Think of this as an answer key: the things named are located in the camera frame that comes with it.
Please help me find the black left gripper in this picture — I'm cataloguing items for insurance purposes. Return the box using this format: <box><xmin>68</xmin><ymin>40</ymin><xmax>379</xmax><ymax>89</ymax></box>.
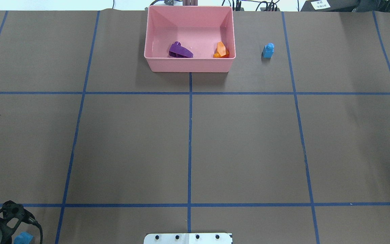
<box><xmin>0</xmin><ymin>200</ymin><xmax>37</xmax><ymax>244</ymax></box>

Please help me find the long blue studded block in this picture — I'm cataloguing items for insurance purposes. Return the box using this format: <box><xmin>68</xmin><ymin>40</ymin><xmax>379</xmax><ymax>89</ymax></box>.
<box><xmin>13</xmin><ymin>231</ymin><xmax>35</xmax><ymax>244</ymax></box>

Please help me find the small blue toy block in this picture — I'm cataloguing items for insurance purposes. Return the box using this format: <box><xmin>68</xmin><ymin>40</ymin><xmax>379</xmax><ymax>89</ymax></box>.
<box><xmin>262</xmin><ymin>43</ymin><xmax>275</xmax><ymax>59</ymax></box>

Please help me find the orange toy block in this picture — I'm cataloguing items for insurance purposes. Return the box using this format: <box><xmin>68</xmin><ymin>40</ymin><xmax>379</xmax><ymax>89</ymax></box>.
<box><xmin>213</xmin><ymin>41</ymin><xmax>230</xmax><ymax>58</ymax></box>

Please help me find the purple curved toy block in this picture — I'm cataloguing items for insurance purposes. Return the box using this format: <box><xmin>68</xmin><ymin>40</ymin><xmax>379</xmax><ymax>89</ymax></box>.
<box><xmin>168</xmin><ymin>41</ymin><xmax>193</xmax><ymax>58</ymax></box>

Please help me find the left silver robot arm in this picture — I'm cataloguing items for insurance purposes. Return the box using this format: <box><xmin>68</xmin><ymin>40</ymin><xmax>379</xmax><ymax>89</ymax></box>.
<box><xmin>0</xmin><ymin>200</ymin><xmax>43</xmax><ymax>244</ymax></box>

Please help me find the pink plastic box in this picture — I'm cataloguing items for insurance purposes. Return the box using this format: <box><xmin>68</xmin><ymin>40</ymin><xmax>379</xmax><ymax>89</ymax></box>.
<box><xmin>144</xmin><ymin>5</ymin><xmax>236</xmax><ymax>73</ymax></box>

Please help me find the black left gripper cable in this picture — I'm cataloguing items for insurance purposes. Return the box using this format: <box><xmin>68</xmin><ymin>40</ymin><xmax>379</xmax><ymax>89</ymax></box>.
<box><xmin>29</xmin><ymin>219</ymin><xmax>44</xmax><ymax>244</ymax></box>

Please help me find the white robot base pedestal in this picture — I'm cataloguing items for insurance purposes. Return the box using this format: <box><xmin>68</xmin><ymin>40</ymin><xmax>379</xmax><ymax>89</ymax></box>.
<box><xmin>143</xmin><ymin>232</ymin><xmax>233</xmax><ymax>244</ymax></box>

